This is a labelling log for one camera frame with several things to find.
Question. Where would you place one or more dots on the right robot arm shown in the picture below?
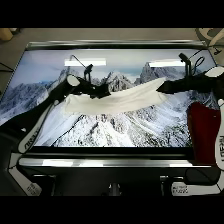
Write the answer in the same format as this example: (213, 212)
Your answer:
(213, 78)

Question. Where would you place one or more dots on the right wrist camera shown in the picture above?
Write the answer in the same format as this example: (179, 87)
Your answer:
(187, 63)

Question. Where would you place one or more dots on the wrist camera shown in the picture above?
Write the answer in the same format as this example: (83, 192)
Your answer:
(87, 70)
(187, 63)

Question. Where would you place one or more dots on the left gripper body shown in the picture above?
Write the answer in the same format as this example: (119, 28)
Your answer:
(97, 90)

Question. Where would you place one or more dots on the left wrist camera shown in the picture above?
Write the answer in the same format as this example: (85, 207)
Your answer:
(87, 70)

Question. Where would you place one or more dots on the silver frame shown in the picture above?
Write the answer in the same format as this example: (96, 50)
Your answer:
(113, 162)

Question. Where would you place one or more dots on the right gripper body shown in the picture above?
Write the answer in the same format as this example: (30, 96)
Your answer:
(173, 86)

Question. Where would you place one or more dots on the white garment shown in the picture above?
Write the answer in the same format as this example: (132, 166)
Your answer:
(116, 100)

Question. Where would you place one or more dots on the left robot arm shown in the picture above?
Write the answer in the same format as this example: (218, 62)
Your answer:
(33, 123)

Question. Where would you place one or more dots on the dark red garment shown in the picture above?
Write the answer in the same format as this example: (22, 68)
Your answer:
(203, 130)

